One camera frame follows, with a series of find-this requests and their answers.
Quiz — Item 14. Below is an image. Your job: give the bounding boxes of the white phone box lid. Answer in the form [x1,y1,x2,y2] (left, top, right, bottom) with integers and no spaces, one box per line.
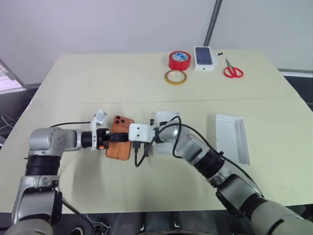
[215,113,251,165]

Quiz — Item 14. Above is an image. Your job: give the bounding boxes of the yellow tape roll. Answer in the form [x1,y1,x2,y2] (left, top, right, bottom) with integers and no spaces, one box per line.
[164,70,188,86]

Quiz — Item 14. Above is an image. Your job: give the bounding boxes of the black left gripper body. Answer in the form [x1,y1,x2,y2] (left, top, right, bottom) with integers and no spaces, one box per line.
[96,128,112,150]

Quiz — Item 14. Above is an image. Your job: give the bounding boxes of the dark rounded shape under table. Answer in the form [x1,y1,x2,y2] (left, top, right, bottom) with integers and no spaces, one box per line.
[113,212,149,235]

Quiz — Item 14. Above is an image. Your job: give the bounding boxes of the white box with phone picture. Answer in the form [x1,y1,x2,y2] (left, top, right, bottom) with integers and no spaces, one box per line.
[193,46,219,72]

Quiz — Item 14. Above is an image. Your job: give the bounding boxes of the white phone box base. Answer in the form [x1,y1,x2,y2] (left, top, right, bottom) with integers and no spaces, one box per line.
[155,110,181,155]

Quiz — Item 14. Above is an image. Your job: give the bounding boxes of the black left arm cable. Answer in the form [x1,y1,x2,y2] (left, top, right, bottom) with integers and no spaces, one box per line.
[48,119,96,129]

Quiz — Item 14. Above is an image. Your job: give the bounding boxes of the grey metal pole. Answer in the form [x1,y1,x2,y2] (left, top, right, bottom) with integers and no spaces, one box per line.
[203,0,224,47]

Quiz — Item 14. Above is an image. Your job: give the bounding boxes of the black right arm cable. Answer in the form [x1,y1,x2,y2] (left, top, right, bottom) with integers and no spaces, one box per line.
[133,115,266,199]

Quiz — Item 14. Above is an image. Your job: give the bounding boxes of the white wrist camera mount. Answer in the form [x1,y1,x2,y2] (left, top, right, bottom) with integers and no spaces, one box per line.
[90,110,109,150]
[128,123,154,143]

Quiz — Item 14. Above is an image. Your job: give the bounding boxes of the black cable under table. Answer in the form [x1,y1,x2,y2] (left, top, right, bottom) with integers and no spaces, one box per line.
[61,198,100,232]

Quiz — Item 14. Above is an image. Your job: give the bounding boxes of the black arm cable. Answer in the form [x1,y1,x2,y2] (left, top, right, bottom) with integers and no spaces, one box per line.
[48,119,96,129]
[133,115,266,199]

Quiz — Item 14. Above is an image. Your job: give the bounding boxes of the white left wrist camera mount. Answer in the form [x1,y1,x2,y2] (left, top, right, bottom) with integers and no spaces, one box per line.
[90,110,109,150]

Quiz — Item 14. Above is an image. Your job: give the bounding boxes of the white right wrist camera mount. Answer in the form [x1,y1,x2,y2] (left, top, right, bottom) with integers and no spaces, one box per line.
[128,123,154,143]

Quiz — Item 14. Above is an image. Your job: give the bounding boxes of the red handled scissors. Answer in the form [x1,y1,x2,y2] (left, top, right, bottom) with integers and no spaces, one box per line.
[223,58,245,79]

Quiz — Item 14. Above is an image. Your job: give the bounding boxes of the red tape roll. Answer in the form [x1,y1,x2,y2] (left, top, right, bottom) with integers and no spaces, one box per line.
[168,50,192,72]

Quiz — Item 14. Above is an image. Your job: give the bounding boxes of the orange phone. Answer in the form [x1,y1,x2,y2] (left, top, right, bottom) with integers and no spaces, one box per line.
[105,115,136,161]

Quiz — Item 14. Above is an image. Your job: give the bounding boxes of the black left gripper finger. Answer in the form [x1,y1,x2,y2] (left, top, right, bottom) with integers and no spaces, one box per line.
[110,132,129,143]

